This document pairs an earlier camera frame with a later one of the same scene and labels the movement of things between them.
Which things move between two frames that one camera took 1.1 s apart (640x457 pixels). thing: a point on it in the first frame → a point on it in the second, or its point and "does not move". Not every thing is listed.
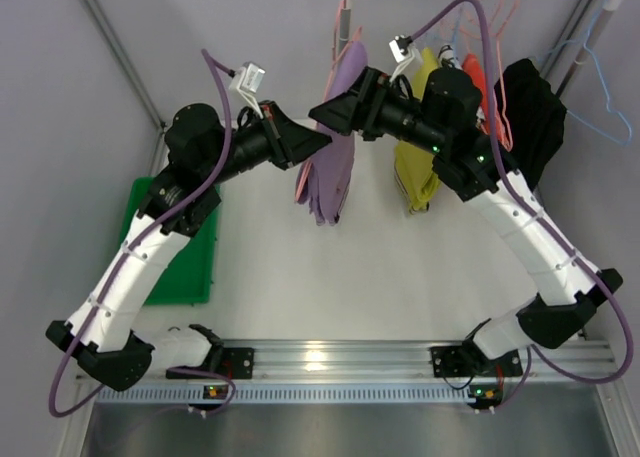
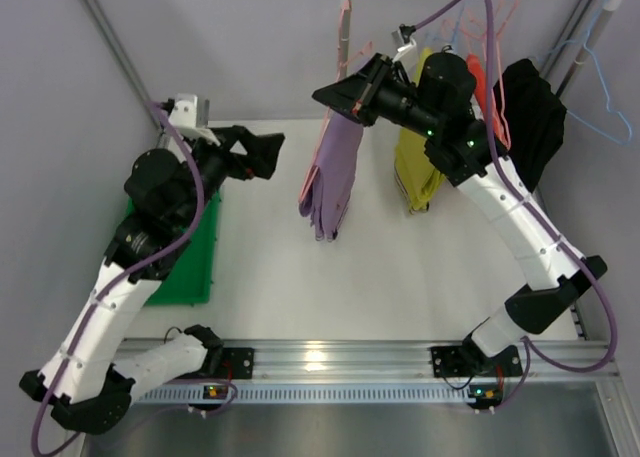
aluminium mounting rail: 407,361 does not move
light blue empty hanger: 583,43 does not move
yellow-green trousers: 418,181 does not move
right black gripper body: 365,107 → 371,89
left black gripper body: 276,142 → 233,153
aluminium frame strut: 116,45 does not move
